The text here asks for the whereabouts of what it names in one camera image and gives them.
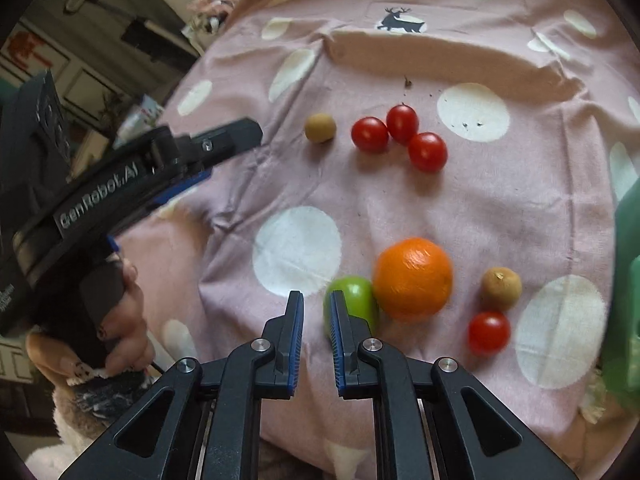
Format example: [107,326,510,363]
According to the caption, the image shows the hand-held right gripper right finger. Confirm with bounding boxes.
[327,290,576,480]

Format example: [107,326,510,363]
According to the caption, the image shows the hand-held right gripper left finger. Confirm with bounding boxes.
[57,290,306,480]

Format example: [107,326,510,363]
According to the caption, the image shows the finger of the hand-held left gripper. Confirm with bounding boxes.
[145,171,212,211]
[175,117,264,167]

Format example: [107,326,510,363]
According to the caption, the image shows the green round fruit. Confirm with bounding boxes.
[323,276,379,341]

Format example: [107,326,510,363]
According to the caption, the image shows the brown longan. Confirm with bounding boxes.
[304,112,337,144]
[481,267,523,311]

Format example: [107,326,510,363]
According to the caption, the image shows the orange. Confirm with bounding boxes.
[372,237,454,323]

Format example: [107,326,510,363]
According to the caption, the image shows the red cherry tomato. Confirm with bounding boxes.
[351,116,390,154]
[386,103,420,145]
[408,132,449,173]
[467,311,512,356]

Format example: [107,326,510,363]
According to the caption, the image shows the green plastic bowl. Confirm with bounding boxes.
[600,195,640,411]

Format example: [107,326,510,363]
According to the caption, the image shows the person's left hand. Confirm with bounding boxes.
[26,259,154,386]

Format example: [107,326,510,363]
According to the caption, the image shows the printed shopping bag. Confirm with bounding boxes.
[120,95,166,137]

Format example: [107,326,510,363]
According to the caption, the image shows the pink clothes pile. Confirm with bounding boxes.
[187,0,251,36]

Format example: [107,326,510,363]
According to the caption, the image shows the pink polka dot blanket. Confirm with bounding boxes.
[120,0,640,480]

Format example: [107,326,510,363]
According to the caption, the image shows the red paper wall decoration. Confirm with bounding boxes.
[7,30,54,69]

